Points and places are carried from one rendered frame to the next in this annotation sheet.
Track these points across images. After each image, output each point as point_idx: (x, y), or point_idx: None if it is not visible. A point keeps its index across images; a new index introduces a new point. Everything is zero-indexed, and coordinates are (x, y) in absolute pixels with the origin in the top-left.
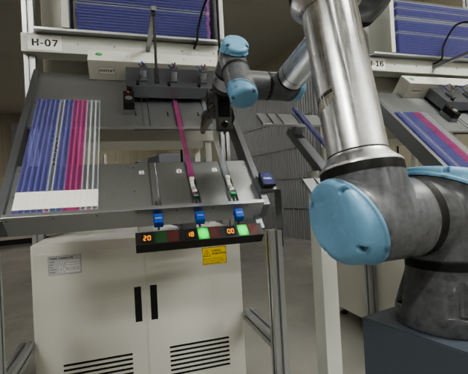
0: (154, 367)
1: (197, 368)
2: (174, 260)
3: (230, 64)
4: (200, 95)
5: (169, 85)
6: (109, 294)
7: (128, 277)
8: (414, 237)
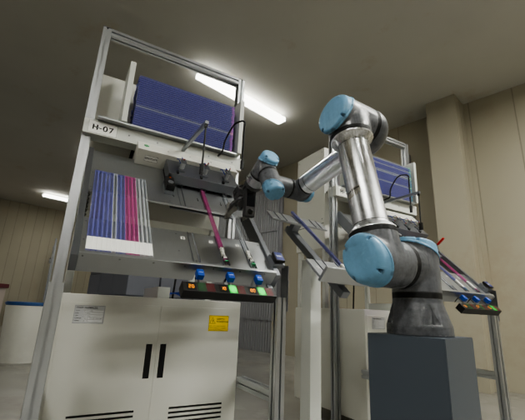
0: None
1: None
2: (185, 322)
3: (267, 169)
4: (222, 190)
5: (202, 178)
6: (123, 348)
7: (142, 333)
8: (404, 269)
